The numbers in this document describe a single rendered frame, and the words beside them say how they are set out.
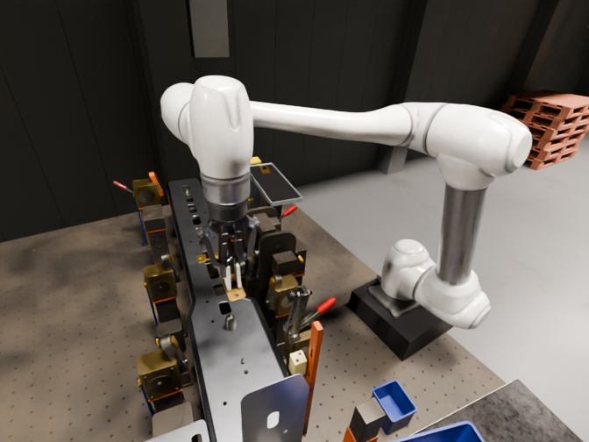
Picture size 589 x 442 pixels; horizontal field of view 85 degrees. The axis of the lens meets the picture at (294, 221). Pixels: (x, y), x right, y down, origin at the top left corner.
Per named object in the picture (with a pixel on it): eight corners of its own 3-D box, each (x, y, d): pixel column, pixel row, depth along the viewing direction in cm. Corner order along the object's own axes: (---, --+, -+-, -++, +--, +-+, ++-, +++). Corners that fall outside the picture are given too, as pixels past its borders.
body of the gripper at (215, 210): (242, 184, 67) (244, 222, 72) (201, 190, 64) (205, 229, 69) (254, 202, 61) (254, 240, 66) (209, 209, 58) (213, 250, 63)
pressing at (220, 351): (159, 182, 172) (159, 180, 171) (202, 177, 180) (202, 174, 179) (214, 466, 68) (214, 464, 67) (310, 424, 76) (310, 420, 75)
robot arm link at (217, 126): (265, 173, 59) (232, 149, 67) (266, 81, 50) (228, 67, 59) (209, 187, 53) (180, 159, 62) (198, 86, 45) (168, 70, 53)
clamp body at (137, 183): (140, 240, 177) (125, 181, 157) (167, 236, 182) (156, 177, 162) (141, 250, 170) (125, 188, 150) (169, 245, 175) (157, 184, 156)
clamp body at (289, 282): (267, 350, 125) (269, 279, 104) (294, 341, 129) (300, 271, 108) (273, 364, 120) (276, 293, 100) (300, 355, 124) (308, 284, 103)
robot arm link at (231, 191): (195, 162, 61) (198, 190, 64) (205, 183, 54) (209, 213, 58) (242, 157, 65) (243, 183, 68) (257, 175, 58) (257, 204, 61)
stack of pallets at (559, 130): (520, 140, 601) (543, 89, 551) (574, 157, 540) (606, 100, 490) (481, 151, 540) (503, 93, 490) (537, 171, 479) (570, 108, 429)
